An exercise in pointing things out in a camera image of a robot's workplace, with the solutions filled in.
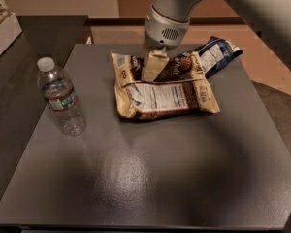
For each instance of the blue chip bag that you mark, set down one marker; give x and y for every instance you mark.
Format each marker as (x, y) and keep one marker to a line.
(216, 54)

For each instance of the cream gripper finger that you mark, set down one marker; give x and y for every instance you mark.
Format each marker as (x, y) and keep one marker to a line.
(155, 61)

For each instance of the clear plastic water bottle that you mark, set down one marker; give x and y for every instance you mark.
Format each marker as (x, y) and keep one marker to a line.
(58, 90)

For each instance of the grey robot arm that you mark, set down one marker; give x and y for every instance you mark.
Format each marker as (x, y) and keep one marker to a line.
(269, 19)

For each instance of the grey robot gripper body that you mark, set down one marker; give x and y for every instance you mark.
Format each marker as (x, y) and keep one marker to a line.
(163, 33)

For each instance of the brown chip bag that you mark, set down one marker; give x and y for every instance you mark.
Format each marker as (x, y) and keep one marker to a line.
(180, 88)

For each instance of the white box with snacks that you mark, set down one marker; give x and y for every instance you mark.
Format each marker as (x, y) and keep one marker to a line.
(0, 33)

